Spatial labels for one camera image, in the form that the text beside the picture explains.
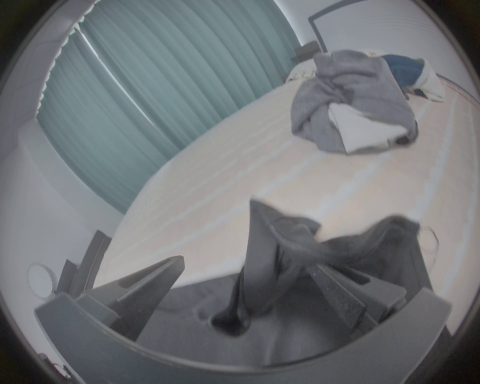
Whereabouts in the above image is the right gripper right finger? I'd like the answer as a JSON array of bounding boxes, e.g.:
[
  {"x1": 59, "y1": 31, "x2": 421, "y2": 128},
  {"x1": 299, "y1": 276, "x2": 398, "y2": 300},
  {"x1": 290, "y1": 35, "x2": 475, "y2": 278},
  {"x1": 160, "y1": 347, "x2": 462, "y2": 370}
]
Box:
[{"x1": 308, "y1": 262, "x2": 408, "y2": 335}]

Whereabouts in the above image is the blue-green curtain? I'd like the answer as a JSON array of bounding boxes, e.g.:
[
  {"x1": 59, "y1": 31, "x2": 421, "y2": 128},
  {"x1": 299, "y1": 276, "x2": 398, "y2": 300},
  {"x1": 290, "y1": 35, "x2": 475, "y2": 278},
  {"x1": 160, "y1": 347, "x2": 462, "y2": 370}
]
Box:
[
  {"x1": 80, "y1": 0, "x2": 301, "y2": 151},
  {"x1": 37, "y1": 32, "x2": 181, "y2": 215}
]

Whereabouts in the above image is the bed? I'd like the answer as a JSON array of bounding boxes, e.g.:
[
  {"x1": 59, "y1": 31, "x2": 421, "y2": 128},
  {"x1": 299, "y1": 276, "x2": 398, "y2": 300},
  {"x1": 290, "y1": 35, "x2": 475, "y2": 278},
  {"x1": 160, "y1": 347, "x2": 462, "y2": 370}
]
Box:
[{"x1": 90, "y1": 0, "x2": 480, "y2": 338}]

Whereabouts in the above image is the dark blue garment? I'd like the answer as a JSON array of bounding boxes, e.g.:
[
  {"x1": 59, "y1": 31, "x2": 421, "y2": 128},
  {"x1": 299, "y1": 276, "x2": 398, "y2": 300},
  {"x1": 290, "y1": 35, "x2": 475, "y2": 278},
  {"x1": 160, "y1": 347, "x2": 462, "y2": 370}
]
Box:
[{"x1": 380, "y1": 54, "x2": 427, "y2": 88}]

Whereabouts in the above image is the grey bedside table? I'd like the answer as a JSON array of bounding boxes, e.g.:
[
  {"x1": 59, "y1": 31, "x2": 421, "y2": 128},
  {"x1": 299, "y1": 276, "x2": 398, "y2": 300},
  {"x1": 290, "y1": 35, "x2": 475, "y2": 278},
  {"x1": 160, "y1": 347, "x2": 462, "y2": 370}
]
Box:
[{"x1": 294, "y1": 40, "x2": 322, "y2": 65}]

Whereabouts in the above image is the white printed pillow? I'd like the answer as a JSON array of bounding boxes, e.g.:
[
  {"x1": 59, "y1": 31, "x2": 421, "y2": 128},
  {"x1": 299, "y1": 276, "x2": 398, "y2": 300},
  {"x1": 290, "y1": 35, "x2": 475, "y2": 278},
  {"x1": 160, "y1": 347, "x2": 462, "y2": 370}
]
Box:
[{"x1": 286, "y1": 50, "x2": 380, "y2": 85}]

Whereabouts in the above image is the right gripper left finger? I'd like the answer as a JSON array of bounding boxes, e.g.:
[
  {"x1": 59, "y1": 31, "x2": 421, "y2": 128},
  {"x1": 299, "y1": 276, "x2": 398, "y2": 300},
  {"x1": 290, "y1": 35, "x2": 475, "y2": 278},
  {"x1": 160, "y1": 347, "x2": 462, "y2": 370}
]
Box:
[{"x1": 77, "y1": 256, "x2": 185, "y2": 340}]

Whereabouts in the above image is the round white mirror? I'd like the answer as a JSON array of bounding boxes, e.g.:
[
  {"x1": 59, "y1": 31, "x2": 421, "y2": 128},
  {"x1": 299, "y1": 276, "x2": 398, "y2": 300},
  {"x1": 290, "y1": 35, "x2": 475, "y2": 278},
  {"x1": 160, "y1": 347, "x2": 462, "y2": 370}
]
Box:
[{"x1": 28, "y1": 262, "x2": 53, "y2": 299}]

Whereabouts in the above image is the grey garment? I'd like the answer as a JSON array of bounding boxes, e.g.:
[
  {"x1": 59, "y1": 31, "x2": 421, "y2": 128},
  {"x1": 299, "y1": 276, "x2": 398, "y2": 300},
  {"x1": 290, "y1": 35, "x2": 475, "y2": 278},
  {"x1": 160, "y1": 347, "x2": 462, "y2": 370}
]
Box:
[{"x1": 290, "y1": 49, "x2": 419, "y2": 154}]

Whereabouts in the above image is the black chest of drawers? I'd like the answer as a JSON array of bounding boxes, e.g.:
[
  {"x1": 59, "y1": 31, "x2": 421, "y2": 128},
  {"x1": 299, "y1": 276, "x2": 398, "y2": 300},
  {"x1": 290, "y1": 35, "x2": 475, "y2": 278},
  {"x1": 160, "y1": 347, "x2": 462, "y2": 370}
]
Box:
[{"x1": 71, "y1": 229, "x2": 112, "y2": 298}]

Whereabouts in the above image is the black T-shirt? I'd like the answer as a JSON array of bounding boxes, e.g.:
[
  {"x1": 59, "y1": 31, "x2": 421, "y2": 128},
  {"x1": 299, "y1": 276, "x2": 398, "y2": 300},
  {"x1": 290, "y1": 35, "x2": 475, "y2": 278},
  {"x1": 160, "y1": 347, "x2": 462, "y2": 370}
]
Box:
[{"x1": 135, "y1": 199, "x2": 443, "y2": 370}]

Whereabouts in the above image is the white fleecy garment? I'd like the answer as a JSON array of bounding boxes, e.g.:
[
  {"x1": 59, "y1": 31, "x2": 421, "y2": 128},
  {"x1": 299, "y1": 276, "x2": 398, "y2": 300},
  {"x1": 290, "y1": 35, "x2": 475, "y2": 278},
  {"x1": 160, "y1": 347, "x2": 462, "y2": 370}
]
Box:
[{"x1": 412, "y1": 58, "x2": 445, "y2": 103}]

